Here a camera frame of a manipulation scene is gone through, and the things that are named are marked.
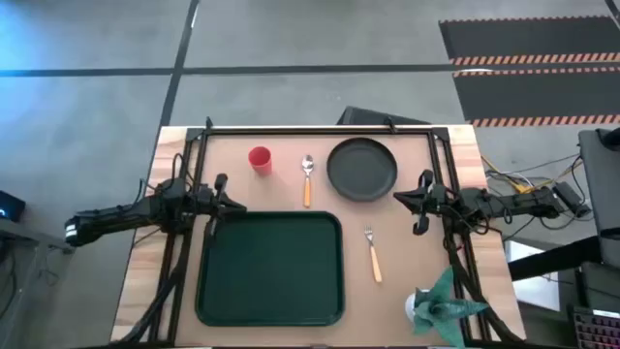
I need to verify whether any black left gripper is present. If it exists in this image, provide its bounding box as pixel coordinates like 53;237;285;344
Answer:
193;173;248;239

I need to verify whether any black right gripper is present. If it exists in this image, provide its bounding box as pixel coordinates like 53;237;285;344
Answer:
392;169;462;238

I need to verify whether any red-orange plastic cup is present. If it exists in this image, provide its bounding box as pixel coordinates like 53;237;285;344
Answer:
247;145;273;176

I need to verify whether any black round plate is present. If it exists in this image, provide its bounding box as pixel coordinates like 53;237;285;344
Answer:
325;137;399;203

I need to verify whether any fork with orange handle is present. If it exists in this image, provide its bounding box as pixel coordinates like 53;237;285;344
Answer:
363;225;384;284

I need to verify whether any spoon with orange handle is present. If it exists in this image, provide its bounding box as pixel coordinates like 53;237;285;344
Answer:
300;154;316;209

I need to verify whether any dark green plastic tray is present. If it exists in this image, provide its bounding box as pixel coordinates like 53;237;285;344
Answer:
195;210;346;328

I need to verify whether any black flat case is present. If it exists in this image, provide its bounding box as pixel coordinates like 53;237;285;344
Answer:
337;106;432;126

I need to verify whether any green plant in white pot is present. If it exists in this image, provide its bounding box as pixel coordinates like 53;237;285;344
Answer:
404;265;490;349

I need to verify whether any black desk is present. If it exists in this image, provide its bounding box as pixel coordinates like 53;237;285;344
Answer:
507;236;620;311

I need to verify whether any black power brick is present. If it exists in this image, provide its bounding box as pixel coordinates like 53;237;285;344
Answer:
551;181;593;219

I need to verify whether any black mat with hazard stripes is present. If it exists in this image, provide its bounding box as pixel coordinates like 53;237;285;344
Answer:
452;66;620;128
438;16;620;67

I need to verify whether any black device with blue light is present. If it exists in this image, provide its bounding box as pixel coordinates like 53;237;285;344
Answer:
0;190;27;223

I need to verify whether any black keyboard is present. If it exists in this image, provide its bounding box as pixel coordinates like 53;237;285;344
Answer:
573;307;620;349

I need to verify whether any yellow cable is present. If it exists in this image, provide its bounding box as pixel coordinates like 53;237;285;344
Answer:
482;157;575;194

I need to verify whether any black aluminium rig frame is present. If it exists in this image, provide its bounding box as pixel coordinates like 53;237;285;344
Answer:
144;115;527;346

